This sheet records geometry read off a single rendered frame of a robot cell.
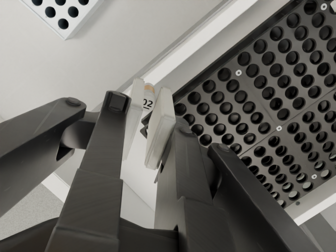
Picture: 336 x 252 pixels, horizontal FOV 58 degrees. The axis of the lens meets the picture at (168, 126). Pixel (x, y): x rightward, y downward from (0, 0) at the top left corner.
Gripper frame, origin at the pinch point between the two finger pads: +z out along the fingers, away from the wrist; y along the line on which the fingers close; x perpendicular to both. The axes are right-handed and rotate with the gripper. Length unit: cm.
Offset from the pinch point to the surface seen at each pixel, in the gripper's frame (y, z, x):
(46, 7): -13.5, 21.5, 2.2
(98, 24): -7.9, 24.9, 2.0
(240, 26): 8.0, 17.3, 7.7
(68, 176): -4.5, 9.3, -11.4
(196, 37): 2.9, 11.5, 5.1
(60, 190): -4.8, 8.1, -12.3
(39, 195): -25, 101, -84
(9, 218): -36, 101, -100
